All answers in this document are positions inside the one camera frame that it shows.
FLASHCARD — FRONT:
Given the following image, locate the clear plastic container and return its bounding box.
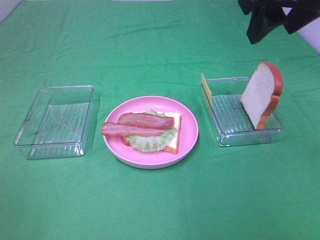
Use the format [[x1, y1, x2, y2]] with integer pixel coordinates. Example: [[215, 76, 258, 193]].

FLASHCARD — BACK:
[[13, 85, 95, 160], [200, 76, 283, 147]]

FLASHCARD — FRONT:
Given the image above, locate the toy lettuce leaf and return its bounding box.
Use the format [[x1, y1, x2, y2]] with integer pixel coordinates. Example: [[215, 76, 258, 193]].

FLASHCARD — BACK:
[[124, 109, 178, 153]]

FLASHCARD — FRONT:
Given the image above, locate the left clear plastic container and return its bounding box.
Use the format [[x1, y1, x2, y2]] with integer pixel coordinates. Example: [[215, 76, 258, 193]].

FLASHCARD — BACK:
[[13, 85, 95, 160]]

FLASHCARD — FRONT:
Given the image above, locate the toy bacon strip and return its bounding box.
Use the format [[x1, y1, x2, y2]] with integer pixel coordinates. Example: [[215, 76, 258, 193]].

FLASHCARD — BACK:
[[100, 122, 165, 137], [117, 112, 175, 130]]

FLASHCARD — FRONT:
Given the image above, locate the right clear plastic container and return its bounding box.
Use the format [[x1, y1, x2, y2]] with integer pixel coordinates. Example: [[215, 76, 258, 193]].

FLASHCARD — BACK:
[[200, 76, 283, 147]]

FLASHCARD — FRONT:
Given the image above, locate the green tablecloth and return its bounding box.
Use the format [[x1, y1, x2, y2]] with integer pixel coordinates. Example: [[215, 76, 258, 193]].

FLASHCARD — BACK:
[[0, 0, 320, 240]]

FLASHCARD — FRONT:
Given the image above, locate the toy bread slice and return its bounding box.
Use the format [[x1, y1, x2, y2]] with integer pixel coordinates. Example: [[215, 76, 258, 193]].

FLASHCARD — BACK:
[[240, 62, 283, 130], [120, 111, 183, 155]]

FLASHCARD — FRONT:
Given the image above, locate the pink round plate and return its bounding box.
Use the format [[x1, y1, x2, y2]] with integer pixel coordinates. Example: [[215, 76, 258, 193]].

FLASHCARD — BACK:
[[103, 95, 199, 169]]

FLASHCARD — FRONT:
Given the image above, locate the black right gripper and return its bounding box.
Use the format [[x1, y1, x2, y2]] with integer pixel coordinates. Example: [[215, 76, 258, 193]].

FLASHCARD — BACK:
[[237, 0, 320, 45]]

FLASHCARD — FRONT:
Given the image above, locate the yellow toy cheese slice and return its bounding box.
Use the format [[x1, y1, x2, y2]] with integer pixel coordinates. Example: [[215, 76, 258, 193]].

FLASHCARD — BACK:
[[201, 72, 213, 106]]

